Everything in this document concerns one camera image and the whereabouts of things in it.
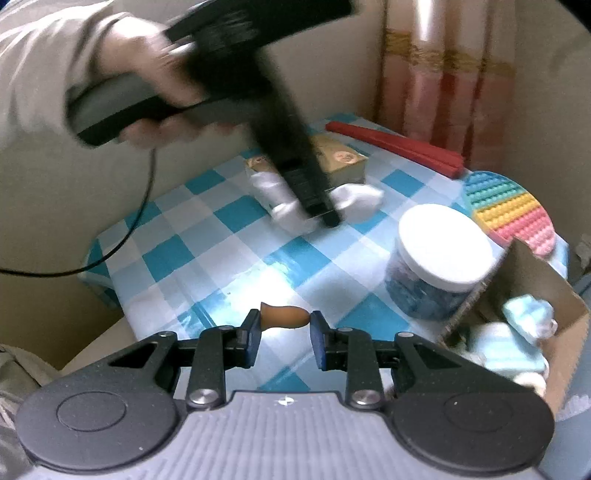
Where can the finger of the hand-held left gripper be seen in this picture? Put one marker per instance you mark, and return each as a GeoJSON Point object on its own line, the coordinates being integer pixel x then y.
{"type": "Point", "coordinates": [295, 152]}

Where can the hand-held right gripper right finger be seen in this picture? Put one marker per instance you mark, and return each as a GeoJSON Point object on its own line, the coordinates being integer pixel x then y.
{"type": "Point", "coordinates": [319, 344]}

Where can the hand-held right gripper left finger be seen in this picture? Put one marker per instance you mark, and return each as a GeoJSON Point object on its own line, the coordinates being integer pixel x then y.
{"type": "Point", "coordinates": [251, 341]}

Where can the orange soft rubber piece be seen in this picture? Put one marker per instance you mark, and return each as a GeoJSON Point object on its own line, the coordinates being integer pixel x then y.
{"type": "Point", "coordinates": [286, 318]}

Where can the white cloth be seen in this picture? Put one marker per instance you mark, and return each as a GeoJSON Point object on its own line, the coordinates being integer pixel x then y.
{"type": "Point", "coordinates": [358, 198]}

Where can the blue face mask bundle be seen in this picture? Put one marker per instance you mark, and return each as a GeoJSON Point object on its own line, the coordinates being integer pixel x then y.
{"type": "Point", "coordinates": [498, 350]}

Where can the light blue face mask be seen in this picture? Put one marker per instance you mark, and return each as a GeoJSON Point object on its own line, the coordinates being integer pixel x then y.
{"type": "Point", "coordinates": [526, 314]}

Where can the cardboard box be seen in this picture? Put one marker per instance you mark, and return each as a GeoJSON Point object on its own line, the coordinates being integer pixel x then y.
{"type": "Point", "coordinates": [531, 263]}

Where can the person's left forearm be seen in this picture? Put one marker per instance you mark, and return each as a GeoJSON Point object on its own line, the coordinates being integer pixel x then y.
{"type": "Point", "coordinates": [41, 60]}

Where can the person's left hand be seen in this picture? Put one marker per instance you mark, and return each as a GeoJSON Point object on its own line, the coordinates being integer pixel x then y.
{"type": "Point", "coordinates": [134, 50]}

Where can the gold paper-wrapped box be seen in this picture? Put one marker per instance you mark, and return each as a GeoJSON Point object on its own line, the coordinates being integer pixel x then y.
{"type": "Point", "coordinates": [341, 161]}

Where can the red folded fan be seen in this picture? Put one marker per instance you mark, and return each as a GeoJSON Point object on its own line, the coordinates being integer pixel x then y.
{"type": "Point", "coordinates": [397, 143]}

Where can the blue checkered tablecloth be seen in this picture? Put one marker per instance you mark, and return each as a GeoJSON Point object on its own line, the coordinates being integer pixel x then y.
{"type": "Point", "coordinates": [207, 249]}

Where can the clear jar with white lid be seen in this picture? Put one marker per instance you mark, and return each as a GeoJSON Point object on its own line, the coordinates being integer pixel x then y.
{"type": "Point", "coordinates": [438, 244]}

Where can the pink gold-trimmed curtain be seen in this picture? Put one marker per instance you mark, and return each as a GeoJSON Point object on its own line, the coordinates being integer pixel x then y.
{"type": "Point", "coordinates": [438, 69]}

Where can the rainbow pop bubble toy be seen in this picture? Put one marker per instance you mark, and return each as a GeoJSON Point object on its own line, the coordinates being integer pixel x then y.
{"type": "Point", "coordinates": [503, 212]}

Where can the person's grey clothing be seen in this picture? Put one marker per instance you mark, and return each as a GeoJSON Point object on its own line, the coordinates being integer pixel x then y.
{"type": "Point", "coordinates": [18, 392]}

